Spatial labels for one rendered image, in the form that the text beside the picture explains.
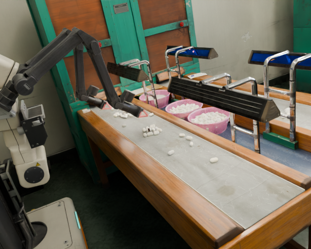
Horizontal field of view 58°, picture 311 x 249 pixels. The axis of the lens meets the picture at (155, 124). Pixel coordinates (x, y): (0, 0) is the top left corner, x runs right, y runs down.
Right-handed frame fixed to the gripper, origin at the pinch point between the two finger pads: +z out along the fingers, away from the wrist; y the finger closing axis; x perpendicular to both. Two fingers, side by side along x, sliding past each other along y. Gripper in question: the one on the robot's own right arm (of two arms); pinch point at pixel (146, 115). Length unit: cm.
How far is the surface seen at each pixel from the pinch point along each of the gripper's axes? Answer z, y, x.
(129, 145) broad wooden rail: -13.8, -19.1, 18.5
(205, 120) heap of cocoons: 27.6, -21.9, -11.8
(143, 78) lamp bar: -11.5, 1.9, -20.6
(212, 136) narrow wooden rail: 15.4, -45.7, -5.6
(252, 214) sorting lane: -4, -98, 12
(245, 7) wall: 154, 137, -171
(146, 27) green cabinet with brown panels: 13, 81, -67
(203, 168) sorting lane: 1, -64, 9
